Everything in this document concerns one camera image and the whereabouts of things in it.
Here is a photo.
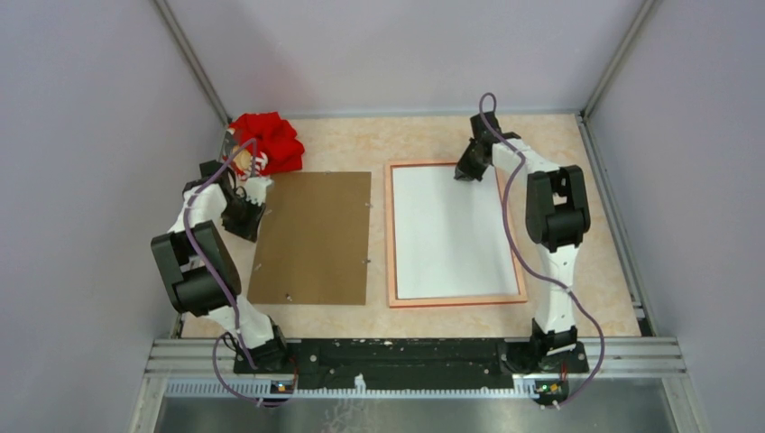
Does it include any brown fibreboard backing board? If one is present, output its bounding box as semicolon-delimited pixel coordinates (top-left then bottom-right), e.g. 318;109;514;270
248;171;372;306

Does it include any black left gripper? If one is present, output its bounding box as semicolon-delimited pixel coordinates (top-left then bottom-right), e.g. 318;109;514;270
220;192;266;243

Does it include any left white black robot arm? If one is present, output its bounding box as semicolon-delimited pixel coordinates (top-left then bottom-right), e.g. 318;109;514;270
151;161;290;373

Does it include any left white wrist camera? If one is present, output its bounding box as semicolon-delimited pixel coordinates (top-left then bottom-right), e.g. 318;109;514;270
243;177;274;206

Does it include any white slotted cable duct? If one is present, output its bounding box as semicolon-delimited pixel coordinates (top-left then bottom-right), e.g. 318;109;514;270
164;375;539;400

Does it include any sunset landscape photo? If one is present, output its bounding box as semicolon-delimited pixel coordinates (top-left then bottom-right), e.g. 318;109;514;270
391;164;521;301

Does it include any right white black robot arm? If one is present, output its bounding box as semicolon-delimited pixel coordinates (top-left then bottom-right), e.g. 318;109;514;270
454;112;591;373

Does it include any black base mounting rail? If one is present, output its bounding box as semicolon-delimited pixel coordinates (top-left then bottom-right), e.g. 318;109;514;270
233;338;590;390

